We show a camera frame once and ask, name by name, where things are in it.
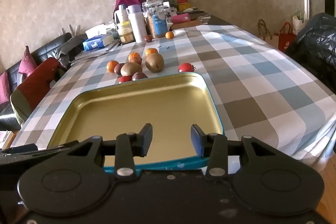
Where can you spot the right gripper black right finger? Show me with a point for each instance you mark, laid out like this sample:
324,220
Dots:
212,146

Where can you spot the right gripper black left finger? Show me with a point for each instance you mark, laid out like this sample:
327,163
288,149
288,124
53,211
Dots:
130,145

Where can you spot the red cherry tomato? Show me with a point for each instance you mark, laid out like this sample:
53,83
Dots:
124,79
186,67

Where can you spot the dark purple plum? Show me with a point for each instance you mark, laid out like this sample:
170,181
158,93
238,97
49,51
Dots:
139,76

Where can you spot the large kiwi fruit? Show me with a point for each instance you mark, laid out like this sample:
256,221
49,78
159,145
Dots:
130,68

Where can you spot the purple plum with stem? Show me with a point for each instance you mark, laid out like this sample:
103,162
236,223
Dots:
117,68

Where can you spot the orange mandarin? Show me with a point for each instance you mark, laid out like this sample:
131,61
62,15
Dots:
111,66
133,55
150,51

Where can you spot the reddish plum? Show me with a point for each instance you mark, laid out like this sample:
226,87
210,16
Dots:
137,60

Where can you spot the gold tin tray teal rim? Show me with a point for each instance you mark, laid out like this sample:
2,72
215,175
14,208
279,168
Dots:
171,104

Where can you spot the checkered tablecloth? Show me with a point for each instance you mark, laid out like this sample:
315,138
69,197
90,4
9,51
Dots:
257,90

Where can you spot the stack of books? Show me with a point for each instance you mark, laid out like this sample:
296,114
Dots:
95,53

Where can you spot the blue Tempo tissue box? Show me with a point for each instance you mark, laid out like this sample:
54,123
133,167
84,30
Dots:
98,42

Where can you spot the far dark plum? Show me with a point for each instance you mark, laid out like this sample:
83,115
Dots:
148,38

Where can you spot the yellow lid glass jar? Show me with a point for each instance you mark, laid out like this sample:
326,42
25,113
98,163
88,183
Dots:
125,32

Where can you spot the red jacket on chair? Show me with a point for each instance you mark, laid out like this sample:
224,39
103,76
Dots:
34,88

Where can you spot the grey puffer jacket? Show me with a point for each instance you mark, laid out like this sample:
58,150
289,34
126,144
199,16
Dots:
66,53

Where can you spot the far small mandarin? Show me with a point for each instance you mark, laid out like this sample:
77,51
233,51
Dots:
169,35

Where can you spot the brown paper shopping bag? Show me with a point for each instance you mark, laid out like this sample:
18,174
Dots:
266,35

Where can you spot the wooden cutting board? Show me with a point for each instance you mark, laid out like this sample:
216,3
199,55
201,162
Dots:
193,23

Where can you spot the magenta cushion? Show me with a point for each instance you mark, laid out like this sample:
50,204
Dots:
27,64
4,88

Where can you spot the red shopping bag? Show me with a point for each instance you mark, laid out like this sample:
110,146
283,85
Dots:
285,36

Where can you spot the white lilac thermos bottle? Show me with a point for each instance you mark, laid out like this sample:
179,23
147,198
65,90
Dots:
137,22

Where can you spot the pink pencil case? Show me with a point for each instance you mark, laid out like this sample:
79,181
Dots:
180,18

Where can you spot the clear cereal jar blue label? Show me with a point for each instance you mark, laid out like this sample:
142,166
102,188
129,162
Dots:
154,13

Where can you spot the black puffer jacket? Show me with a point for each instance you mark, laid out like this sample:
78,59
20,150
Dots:
314,48

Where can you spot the white shopping bag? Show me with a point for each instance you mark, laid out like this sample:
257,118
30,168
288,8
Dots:
298,22

